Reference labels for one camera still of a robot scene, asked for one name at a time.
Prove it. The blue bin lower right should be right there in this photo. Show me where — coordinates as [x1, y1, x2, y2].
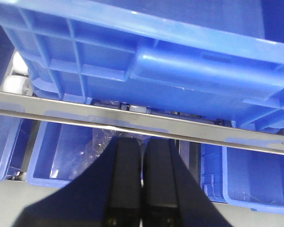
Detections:
[200, 144, 284, 214]

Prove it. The blue bin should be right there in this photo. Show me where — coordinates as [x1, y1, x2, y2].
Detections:
[200, 144, 284, 214]
[27, 122, 114, 188]
[0, 115, 22, 181]

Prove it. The clear plastic bag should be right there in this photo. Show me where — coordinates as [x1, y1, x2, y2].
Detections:
[50, 129, 122, 181]

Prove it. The blue bin lower middle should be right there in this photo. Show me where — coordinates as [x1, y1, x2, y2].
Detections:
[27, 122, 114, 188]

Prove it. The large blue crate left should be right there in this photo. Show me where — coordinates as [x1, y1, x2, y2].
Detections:
[0, 0, 284, 131]

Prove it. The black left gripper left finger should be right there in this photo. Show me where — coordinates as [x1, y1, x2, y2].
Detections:
[13, 138, 141, 227]

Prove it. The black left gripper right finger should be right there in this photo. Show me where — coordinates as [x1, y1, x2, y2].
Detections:
[142, 138, 231, 227]

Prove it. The stainless steel shelf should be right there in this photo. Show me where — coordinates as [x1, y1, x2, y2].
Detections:
[0, 91, 284, 155]

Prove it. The white caster wheel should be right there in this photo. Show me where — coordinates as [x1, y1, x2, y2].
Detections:
[0, 51, 33, 96]

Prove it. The blue bin lower left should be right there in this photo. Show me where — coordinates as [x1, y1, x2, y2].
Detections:
[0, 115, 22, 181]

